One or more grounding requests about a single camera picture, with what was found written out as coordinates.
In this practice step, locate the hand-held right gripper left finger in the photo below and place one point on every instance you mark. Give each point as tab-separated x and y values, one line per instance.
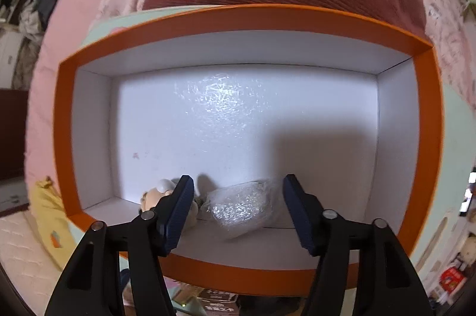
178	215

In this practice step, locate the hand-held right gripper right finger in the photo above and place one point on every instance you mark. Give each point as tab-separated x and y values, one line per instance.
297	215

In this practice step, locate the small pale figurine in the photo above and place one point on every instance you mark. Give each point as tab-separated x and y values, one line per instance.
150	199

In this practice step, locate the bubble wrap packet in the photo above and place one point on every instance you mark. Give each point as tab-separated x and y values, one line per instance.
241	208

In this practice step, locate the brown printed packet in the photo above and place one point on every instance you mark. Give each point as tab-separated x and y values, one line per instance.
219	299

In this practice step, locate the orange cardboard box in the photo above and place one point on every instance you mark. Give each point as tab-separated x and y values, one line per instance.
241	115

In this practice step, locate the yellow cushion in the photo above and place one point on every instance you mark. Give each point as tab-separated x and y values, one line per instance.
46	204

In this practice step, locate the red snack packet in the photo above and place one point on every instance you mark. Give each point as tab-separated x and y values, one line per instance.
452	278

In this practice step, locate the cream plush toy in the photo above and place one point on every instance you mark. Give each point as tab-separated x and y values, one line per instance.
466	252

